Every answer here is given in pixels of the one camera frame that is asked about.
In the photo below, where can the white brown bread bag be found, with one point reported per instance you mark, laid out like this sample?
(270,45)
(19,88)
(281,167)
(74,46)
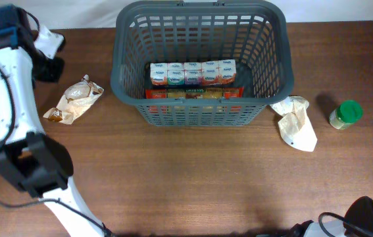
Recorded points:
(75,101)

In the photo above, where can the orange biscuit packet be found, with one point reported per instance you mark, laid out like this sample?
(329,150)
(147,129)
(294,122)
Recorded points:
(205,93)

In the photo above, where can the white tissue multipack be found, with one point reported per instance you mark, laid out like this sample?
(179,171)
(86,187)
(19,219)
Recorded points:
(193,73)

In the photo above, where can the green lid jar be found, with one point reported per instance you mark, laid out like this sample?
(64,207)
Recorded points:
(346,114)

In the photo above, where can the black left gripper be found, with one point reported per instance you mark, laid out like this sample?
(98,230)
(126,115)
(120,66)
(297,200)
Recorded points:
(56,72)

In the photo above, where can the grey plastic basket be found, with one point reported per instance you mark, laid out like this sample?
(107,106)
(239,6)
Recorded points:
(252,33)

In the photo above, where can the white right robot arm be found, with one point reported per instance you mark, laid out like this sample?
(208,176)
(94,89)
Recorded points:
(358,221)

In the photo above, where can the beige paper bag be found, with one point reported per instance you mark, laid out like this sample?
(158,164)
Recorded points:
(295,126)

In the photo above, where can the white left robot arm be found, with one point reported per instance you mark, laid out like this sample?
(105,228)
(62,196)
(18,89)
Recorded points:
(30,160)

